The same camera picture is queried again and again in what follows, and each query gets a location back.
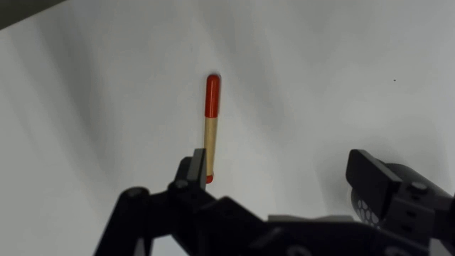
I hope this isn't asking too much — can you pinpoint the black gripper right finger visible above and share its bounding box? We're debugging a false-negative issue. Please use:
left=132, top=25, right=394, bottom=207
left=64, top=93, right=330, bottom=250
left=345, top=147, right=455, bottom=243

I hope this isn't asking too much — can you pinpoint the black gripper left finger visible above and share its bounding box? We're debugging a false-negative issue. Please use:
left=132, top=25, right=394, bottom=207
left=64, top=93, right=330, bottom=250
left=94, top=146, right=217, bottom=256

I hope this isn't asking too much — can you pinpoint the red and beige marker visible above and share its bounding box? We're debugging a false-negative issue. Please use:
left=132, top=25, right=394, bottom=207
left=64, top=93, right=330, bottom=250
left=203, top=72, right=222, bottom=184

